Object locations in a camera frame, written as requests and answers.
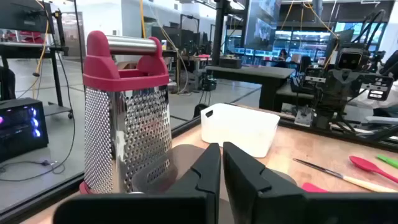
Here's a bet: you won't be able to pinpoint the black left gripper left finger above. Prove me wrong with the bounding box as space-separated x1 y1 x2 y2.
52 142 221 224

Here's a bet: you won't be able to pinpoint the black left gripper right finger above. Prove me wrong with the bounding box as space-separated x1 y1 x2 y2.
222 141 398 224

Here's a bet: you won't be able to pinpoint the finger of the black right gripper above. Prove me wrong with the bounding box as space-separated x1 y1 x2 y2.
337 79 351 105
349 79 363 105

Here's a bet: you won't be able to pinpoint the red spatula clear handle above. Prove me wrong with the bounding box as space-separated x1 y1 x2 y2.
300 182 328 194

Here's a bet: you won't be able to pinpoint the red silicone spoon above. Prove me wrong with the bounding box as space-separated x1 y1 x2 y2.
348 154 398 184

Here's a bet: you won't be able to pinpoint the green spatula clear handle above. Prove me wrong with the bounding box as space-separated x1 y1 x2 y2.
376 154 398 169

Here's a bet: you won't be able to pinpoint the person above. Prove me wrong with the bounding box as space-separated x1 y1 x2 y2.
277 48 290 63

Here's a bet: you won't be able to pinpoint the dark grey table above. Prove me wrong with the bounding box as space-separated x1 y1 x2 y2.
205 65 295 111

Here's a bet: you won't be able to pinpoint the white plastic bin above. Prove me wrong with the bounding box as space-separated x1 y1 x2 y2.
200 103 281 159

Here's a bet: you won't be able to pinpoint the black rolling cart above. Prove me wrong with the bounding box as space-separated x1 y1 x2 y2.
0 0 75 121

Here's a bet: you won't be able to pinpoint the computer tower purple lights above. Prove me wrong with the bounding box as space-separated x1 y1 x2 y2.
0 98 50 162

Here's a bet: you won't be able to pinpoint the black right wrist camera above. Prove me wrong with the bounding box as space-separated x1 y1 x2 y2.
335 46 371 72

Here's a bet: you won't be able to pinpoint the large wall display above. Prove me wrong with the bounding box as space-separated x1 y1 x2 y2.
244 0 282 52

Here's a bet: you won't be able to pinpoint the steel box grater red handle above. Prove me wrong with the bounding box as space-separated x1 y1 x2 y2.
79 30 174 195

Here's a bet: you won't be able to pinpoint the yellow hanging cable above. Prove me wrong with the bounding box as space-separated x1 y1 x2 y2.
139 0 147 39

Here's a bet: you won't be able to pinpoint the yellow extension cable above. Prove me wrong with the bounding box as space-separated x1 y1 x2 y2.
32 0 50 78

